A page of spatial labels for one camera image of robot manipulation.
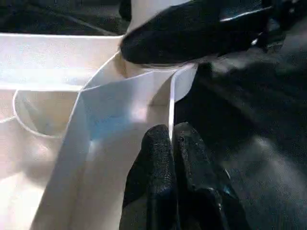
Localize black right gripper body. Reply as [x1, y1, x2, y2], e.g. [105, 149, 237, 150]
[249, 0, 307, 53]

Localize white plastic table leg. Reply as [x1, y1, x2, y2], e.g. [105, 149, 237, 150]
[124, 0, 195, 70]

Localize white plastic table top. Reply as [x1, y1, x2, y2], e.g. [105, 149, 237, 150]
[0, 33, 200, 230]

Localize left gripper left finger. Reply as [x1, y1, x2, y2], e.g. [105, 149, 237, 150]
[122, 124, 179, 230]

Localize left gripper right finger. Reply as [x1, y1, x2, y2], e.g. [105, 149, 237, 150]
[173, 121, 250, 230]

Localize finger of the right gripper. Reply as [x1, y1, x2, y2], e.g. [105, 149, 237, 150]
[119, 0, 274, 66]
[119, 0, 132, 23]

